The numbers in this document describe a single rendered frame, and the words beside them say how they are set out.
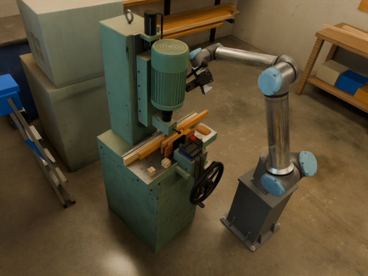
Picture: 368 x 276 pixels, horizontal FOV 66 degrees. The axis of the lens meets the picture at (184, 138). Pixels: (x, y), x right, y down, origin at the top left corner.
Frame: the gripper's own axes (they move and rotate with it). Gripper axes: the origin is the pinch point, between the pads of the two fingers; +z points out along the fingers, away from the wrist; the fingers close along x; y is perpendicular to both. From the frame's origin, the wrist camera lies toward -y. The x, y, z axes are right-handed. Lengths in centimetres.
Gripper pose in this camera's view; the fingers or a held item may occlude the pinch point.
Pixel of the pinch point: (197, 82)
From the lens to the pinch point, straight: 150.6
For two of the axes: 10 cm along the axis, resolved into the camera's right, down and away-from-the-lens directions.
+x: 4.5, 8.8, 1.7
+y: 8.8, -4.1, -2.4
